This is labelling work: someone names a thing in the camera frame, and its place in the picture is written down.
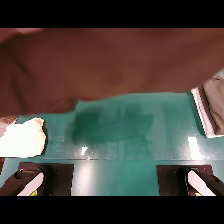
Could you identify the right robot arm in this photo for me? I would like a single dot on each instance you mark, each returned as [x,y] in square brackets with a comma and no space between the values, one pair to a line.
[196,181]

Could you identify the brown garment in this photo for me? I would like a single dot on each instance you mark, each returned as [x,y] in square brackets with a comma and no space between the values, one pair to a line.
[100,63]

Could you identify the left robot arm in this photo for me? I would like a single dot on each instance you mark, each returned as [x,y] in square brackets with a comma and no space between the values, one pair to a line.
[31,181]

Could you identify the white garment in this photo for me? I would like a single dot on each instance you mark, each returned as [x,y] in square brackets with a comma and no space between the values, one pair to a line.
[21,138]

